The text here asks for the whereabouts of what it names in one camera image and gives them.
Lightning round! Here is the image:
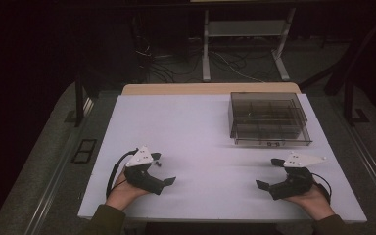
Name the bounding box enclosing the grey metal stand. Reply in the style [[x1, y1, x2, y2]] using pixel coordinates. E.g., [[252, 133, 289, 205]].
[[201, 8, 298, 82]]

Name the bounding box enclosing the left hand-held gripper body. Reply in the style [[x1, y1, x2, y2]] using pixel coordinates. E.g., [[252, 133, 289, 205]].
[[123, 145, 167, 196]]

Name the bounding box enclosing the dark metal post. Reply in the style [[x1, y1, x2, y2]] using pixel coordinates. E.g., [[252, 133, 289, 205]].
[[73, 72, 92, 128], [344, 77, 370, 127]]

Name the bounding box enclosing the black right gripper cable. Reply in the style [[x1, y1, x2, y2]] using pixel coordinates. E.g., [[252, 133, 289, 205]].
[[311, 172, 333, 205]]

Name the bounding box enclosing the metal floor rail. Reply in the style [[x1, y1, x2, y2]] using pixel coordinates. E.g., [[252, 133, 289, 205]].
[[23, 97, 96, 235], [329, 97, 376, 210]]

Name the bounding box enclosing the smoky clear plastic drawer box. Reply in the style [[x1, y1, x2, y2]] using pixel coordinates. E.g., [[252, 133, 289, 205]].
[[227, 91, 313, 147]]

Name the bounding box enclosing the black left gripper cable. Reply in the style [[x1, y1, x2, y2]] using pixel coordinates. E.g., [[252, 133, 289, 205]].
[[105, 148, 140, 199]]

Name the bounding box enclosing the person's right hand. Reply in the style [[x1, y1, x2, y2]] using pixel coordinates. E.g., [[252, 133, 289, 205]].
[[283, 184, 336, 222]]

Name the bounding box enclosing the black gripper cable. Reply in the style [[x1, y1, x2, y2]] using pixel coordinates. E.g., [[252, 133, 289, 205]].
[[105, 148, 140, 199], [311, 172, 333, 205]]

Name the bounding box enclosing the black floor socket frame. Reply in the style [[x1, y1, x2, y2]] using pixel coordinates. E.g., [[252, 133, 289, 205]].
[[70, 138, 98, 165]]

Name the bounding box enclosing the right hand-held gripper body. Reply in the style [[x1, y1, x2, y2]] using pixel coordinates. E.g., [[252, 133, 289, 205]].
[[268, 151, 328, 201]]

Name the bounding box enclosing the person's left hand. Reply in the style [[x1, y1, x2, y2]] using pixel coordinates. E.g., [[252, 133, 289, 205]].
[[105, 169, 152, 212]]

